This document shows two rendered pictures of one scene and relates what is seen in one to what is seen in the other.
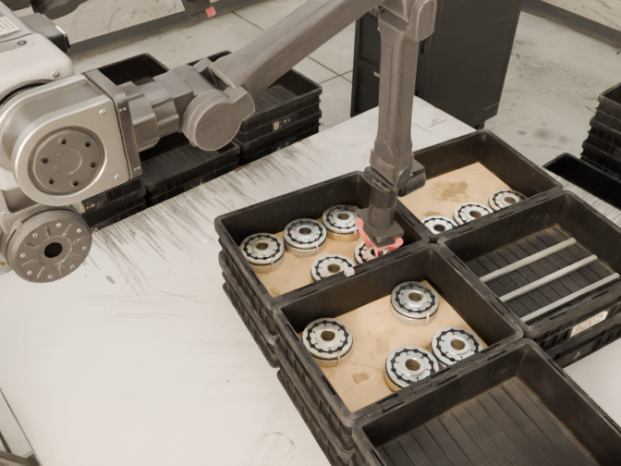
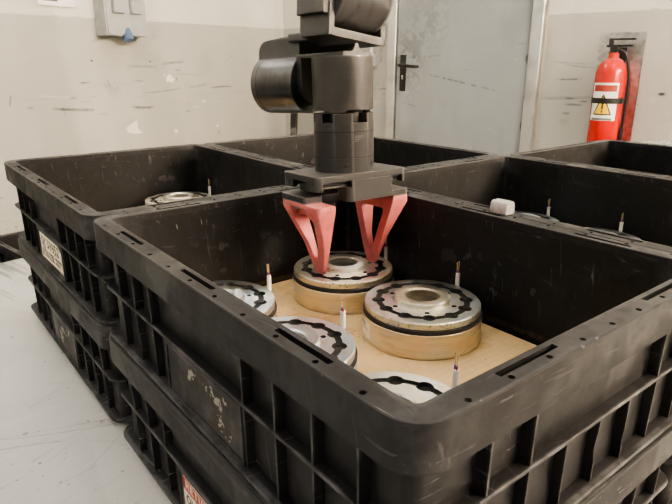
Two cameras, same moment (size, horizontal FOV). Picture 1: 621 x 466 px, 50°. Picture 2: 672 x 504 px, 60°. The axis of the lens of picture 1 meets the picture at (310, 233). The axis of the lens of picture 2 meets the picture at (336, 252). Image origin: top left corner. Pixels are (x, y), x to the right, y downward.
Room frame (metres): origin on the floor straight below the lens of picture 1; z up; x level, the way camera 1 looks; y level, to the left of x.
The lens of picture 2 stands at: (1.19, 0.40, 1.06)
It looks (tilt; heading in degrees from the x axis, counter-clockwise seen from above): 18 degrees down; 261
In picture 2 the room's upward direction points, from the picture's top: straight up
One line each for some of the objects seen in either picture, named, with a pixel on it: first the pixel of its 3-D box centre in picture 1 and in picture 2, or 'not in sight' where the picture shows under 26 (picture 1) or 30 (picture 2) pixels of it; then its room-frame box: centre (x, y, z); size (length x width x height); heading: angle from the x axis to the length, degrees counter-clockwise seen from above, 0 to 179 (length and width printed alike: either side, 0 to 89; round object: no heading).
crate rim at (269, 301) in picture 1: (320, 233); (365, 253); (1.10, -0.02, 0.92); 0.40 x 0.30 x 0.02; 119
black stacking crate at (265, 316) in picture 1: (319, 249); (364, 313); (1.10, -0.02, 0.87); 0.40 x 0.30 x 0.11; 119
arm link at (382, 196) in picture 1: (386, 190); (337, 83); (1.10, -0.16, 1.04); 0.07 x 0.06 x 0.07; 130
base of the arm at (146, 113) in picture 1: (137, 116); not in sight; (0.73, 0.22, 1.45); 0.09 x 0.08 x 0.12; 40
